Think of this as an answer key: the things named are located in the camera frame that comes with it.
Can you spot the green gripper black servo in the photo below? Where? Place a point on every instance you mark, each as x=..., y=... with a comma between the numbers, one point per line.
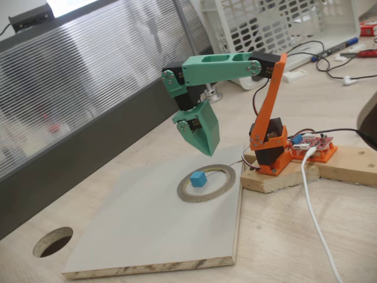
x=207, y=125

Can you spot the small blue cube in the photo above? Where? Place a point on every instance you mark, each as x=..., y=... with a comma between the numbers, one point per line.
x=198, y=179

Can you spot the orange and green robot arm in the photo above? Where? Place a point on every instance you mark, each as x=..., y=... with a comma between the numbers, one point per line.
x=218, y=70

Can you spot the short wooden base block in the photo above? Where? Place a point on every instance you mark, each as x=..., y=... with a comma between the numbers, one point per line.
x=279, y=181

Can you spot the white laminated chipboard panel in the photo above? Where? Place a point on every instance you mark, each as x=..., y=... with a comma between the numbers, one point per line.
x=147, y=224

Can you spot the grey metal pole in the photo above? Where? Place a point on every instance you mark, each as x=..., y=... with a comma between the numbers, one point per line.
x=184, y=26

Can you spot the white plastic block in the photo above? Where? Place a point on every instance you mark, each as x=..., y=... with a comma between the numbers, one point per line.
x=296, y=75

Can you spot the red controller circuit board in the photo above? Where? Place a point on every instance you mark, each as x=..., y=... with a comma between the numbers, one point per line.
x=315, y=141

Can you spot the grey ribbed desk partition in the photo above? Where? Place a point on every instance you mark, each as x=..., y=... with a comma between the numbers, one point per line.
x=88, y=73

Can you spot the long wooden base plank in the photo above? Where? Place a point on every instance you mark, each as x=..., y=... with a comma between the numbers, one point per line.
x=350, y=168

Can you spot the white earbud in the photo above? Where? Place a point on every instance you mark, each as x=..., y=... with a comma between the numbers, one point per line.
x=349, y=80

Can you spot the small white plastic part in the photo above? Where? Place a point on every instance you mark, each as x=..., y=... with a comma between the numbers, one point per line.
x=340, y=58

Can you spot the marker pen blue cap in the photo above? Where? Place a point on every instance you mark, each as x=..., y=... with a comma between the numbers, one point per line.
x=335, y=49

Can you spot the dark rounded object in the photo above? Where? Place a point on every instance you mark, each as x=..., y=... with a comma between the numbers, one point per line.
x=369, y=121

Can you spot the white perforated plastic crate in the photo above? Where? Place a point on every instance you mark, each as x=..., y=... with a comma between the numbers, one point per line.
x=338, y=17

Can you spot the red and white box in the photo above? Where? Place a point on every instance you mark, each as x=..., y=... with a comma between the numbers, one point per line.
x=368, y=30

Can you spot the black box device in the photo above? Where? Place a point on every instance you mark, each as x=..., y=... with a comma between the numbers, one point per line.
x=31, y=17

